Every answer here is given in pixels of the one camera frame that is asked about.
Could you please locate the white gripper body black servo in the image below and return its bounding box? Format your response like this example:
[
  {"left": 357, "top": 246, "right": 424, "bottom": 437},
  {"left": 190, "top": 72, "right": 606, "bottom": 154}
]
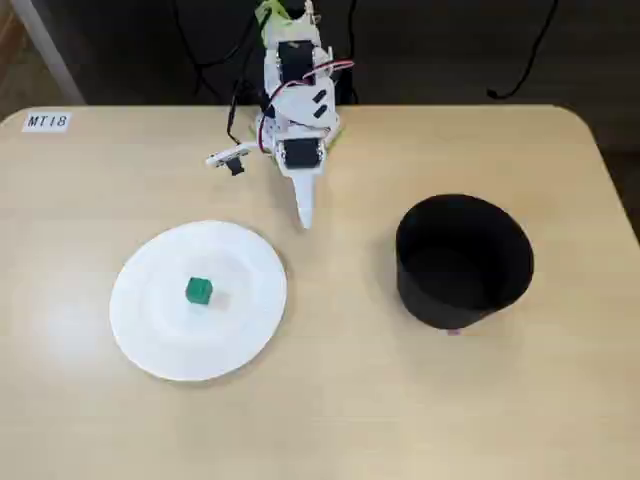
[{"left": 272, "top": 133, "right": 335, "bottom": 179}]

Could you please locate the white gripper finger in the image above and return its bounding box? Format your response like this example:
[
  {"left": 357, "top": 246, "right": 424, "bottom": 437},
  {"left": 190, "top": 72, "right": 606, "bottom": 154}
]
[{"left": 290, "top": 172, "right": 320, "bottom": 231}]

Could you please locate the green cube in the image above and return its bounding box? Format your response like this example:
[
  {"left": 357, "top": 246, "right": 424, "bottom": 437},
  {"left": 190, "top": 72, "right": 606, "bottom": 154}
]
[{"left": 184, "top": 275, "right": 216, "bottom": 306}]

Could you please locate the black round pot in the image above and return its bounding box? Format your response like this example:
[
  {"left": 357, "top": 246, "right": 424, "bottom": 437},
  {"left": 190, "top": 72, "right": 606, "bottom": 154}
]
[{"left": 394, "top": 193, "right": 536, "bottom": 332}]

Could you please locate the white paper plate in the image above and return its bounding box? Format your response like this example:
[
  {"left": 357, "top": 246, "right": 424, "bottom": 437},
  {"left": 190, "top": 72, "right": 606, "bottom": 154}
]
[{"left": 108, "top": 219, "right": 289, "bottom": 383}]

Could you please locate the white label MT18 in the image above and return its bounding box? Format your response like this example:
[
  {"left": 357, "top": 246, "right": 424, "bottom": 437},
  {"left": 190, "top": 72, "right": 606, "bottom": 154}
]
[{"left": 21, "top": 111, "right": 73, "bottom": 134}]

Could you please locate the wooden panel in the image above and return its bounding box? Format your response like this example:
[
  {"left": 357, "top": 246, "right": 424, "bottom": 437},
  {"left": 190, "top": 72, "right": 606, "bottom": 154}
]
[{"left": 0, "top": 0, "right": 37, "bottom": 124}]

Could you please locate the wrist camera on white mount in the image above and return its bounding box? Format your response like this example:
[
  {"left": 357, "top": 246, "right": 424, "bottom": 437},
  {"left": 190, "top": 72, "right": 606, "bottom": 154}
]
[{"left": 205, "top": 141, "right": 257, "bottom": 178}]

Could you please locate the red white servo cable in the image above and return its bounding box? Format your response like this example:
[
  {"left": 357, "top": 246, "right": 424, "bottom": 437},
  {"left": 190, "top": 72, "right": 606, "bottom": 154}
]
[{"left": 262, "top": 58, "right": 355, "bottom": 116}]

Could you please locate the black looped cable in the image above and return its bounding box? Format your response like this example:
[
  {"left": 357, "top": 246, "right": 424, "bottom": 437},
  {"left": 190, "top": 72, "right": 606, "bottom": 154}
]
[{"left": 170, "top": 0, "right": 262, "bottom": 104}]

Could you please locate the black cable with plug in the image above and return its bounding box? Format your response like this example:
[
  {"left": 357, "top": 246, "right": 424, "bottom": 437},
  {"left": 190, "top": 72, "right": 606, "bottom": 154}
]
[{"left": 486, "top": 0, "right": 560, "bottom": 100}]

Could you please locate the white metal post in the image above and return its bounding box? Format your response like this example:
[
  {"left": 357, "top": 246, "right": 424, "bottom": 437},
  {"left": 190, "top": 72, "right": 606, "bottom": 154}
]
[{"left": 10, "top": 0, "right": 87, "bottom": 106}]

